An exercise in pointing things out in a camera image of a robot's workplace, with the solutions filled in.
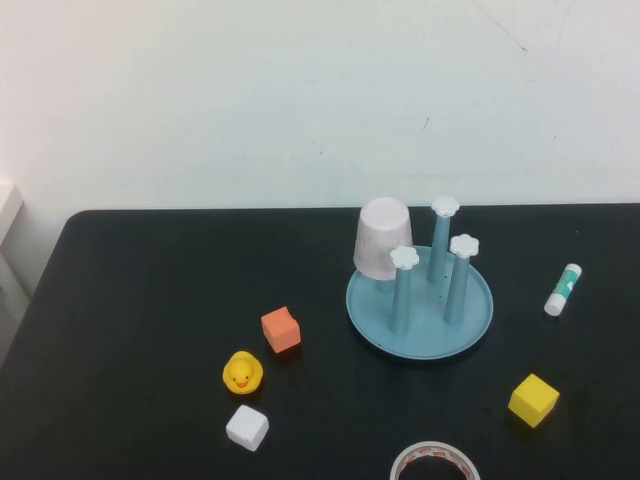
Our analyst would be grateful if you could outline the white foam cube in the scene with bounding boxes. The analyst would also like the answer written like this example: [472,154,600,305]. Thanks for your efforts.
[225,404,270,454]

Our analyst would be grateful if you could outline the blue cup stand white caps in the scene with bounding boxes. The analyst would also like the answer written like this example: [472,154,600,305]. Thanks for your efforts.
[344,195,495,360]

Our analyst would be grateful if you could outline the orange foam cube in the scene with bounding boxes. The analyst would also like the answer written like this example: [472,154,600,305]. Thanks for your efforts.
[260,306,302,355]

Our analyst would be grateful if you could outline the yellow foam cube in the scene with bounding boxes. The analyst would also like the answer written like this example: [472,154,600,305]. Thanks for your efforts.
[508,373,561,429]

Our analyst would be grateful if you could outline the pink plastic cup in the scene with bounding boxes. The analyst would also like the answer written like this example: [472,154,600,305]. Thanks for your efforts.
[352,196,416,282]

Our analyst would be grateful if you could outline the clear tape roll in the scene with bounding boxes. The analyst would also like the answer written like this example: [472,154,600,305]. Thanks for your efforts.
[389,440,482,480]

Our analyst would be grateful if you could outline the yellow rubber duck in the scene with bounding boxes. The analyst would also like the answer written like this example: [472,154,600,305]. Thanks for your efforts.
[221,350,264,397]

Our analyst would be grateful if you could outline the green white glue stick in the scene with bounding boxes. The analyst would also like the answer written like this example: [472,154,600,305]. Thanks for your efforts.
[543,263,583,317]

